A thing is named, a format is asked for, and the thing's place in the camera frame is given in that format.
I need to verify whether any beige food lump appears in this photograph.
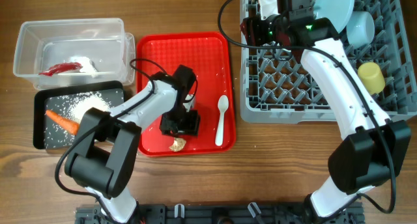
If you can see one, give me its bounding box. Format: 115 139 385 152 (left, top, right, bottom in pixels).
169 138 186 152

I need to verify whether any white plastic spoon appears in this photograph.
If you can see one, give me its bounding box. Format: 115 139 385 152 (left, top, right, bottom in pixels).
215 95 229 147

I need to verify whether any light blue plate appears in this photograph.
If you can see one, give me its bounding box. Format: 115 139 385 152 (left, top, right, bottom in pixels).
313 0 354 33

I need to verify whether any light blue bowl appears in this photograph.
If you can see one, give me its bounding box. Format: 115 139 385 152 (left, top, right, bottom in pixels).
346 11 375 49

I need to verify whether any orange carrot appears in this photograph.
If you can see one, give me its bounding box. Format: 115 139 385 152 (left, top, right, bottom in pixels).
46 110 79 135

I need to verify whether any yellow plastic cup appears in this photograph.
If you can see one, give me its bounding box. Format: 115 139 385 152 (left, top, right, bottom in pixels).
358 62 386 95

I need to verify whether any red snack wrapper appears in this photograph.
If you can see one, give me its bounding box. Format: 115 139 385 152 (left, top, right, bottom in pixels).
39 62 82 76

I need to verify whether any green bowl with rice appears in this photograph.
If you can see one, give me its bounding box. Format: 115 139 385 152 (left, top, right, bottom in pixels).
240 18 248 40

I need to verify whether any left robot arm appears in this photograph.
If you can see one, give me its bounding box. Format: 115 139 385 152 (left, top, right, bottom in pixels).
55 65 201 223

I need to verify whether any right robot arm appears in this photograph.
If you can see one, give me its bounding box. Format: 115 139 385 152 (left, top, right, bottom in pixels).
240 0 411 223

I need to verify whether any grey dishwasher rack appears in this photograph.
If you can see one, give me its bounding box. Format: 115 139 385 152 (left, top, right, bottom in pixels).
240 0 416 124

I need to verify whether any black waste bin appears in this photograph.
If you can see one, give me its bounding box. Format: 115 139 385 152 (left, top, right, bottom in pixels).
33 81 124 149

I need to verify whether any red plastic tray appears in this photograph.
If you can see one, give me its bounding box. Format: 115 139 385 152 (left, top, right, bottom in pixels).
136 32 236 156

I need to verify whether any clear plastic bin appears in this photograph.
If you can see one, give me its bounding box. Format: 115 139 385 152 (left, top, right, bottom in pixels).
13 18 136 90

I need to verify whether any white rice pile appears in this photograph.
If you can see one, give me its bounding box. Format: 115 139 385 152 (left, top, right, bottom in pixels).
45 91 124 147

